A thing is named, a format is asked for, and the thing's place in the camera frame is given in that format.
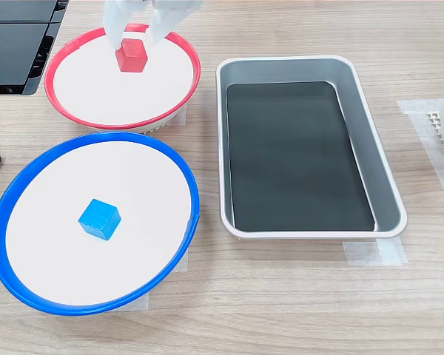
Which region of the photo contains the red wooden cube block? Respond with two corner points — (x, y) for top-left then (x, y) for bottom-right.
(115, 37), (149, 73)

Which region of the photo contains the blue wooden cube block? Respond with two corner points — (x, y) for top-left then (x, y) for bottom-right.
(77, 198), (122, 242)

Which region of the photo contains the black tray liner mat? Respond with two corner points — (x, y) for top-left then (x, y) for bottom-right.
(225, 81), (377, 233)

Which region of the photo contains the silver metal tray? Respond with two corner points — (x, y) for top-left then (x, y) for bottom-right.
(215, 55), (408, 241)

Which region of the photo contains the red rimmed white dish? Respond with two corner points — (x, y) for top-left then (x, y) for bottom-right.
(44, 23), (202, 135)

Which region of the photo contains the translucent tape strip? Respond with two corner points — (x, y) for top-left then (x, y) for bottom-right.
(127, 291), (150, 313)
(141, 102), (188, 135)
(174, 242), (190, 274)
(341, 237), (409, 267)

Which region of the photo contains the black panel device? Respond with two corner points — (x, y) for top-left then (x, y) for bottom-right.
(0, 0), (70, 97)

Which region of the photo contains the blue rimmed white dish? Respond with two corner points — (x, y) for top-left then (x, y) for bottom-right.
(0, 131), (201, 317)

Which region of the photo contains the white mesh anti-slip mat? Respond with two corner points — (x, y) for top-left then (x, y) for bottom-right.
(426, 112), (444, 168)

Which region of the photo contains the wide translucent tape sheet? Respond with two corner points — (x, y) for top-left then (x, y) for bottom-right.
(396, 98), (444, 220)

